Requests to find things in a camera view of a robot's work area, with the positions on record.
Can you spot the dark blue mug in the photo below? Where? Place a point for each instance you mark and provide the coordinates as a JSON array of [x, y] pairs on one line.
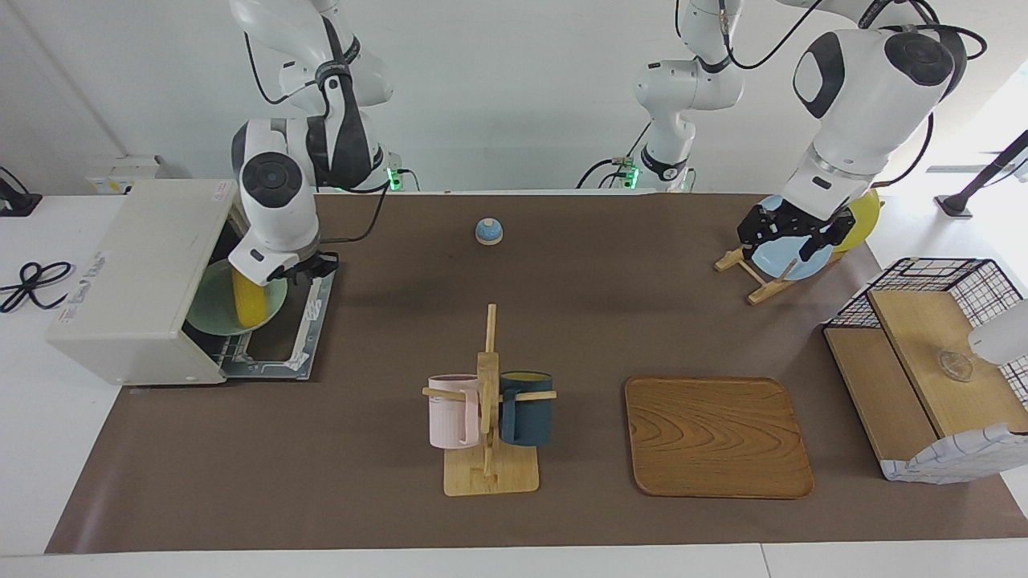
[[528, 413]]

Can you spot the pink mug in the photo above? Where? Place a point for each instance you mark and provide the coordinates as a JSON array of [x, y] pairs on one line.
[[450, 413]]

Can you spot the wooden plate rack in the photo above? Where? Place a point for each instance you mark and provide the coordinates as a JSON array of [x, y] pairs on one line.
[[763, 293]]

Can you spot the light blue plate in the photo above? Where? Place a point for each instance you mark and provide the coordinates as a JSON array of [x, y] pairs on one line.
[[779, 265]]

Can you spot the yellow plate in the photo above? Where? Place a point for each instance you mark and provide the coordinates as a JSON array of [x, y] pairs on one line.
[[863, 225]]

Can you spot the cream toaster oven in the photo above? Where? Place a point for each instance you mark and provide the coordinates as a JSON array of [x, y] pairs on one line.
[[128, 273]]

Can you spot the white checkered cloth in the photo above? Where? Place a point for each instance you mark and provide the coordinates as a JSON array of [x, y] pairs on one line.
[[956, 457]]

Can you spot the oven door with glass window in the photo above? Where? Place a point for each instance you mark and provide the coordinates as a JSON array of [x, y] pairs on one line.
[[313, 345]]

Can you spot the yellow corn cob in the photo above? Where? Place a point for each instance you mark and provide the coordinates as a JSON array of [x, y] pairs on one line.
[[249, 305]]

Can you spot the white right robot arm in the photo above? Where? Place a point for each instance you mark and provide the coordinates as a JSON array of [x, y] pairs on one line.
[[277, 201]]

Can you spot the white rounded object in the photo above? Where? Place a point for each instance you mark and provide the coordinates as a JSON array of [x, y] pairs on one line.
[[1004, 333]]

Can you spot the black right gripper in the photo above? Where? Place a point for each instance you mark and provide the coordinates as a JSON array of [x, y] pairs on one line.
[[315, 266]]

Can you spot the brown table mat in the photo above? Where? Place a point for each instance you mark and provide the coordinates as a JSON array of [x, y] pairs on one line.
[[361, 449]]

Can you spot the light wooden stepped shelf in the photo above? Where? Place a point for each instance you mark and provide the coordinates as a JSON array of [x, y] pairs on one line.
[[923, 329]]

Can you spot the black clamp base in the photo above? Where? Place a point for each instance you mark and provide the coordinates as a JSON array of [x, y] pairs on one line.
[[16, 205]]

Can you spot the white wall box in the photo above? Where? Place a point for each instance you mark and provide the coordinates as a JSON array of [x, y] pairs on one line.
[[120, 172]]

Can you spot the pale green plate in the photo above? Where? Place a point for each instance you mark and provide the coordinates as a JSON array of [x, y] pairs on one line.
[[210, 309]]

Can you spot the wooden mug tree rack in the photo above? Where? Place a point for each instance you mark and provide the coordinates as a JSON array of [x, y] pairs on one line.
[[490, 478]]

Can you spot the small clear glass dish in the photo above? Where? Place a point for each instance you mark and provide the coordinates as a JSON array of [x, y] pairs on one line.
[[954, 367]]

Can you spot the brown wooden tray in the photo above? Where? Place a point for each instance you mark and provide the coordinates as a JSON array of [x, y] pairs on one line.
[[715, 437]]

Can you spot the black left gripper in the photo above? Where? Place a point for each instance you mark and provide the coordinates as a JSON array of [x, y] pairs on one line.
[[787, 221]]

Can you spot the blue call bell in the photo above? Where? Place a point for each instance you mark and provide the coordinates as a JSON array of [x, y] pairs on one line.
[[488, 233]]

